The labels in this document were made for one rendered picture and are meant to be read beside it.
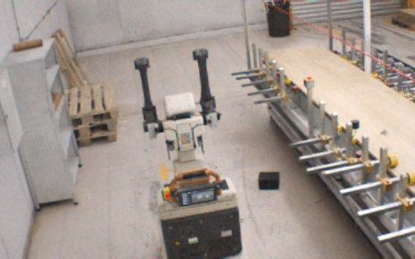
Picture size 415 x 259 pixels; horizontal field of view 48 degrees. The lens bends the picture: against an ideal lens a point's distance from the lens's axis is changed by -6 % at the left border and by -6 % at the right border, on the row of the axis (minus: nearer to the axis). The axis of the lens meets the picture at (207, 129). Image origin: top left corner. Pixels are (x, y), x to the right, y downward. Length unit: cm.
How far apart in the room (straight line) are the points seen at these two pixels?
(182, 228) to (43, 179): 206
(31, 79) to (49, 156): 80
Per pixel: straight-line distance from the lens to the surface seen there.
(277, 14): 1044
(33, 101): 473
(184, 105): 343
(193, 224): 338
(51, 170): 500
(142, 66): 352
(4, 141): 393
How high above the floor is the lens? 253
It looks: 24 degrees down
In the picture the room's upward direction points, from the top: 7 degrees counter-clockwise
